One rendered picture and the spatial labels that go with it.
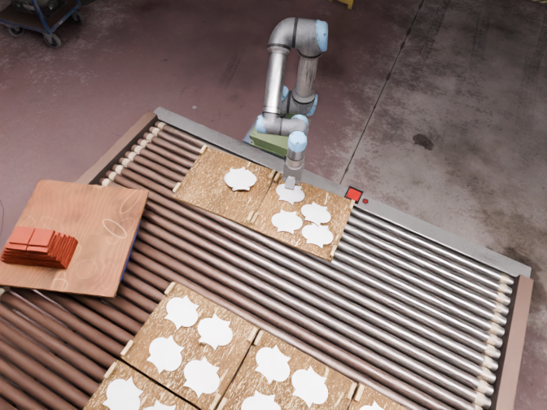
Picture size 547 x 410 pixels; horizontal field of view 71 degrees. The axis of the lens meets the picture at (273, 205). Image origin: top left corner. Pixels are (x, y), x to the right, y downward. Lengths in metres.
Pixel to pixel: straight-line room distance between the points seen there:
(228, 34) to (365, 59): 1.47
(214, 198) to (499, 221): 2.32
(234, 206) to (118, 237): 0.53
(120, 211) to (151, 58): 2.69
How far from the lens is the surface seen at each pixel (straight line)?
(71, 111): 3.94
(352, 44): 4.54
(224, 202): 1.87
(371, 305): 1.74
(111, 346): 1.71
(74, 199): 1.92
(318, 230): 1.80
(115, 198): 1.86
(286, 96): 2.01
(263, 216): 1.82
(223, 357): 1.60
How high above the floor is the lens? 2.50
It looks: 57 degrees down
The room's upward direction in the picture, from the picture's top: 4 degrees clockwise
